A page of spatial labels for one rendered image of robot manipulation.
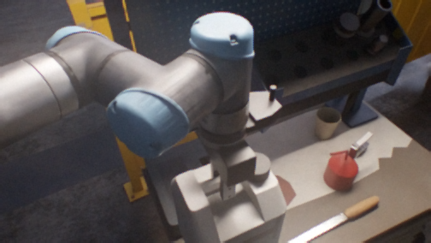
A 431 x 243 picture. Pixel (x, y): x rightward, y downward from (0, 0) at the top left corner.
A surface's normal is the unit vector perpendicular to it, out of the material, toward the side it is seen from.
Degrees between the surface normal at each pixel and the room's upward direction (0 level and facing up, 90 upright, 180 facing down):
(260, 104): 0
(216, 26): 0
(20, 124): 95
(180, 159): 0
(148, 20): 90
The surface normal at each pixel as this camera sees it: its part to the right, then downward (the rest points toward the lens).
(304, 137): -0.02, -0.71
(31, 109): 0.75, 0.13
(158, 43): 0.42, 0.63
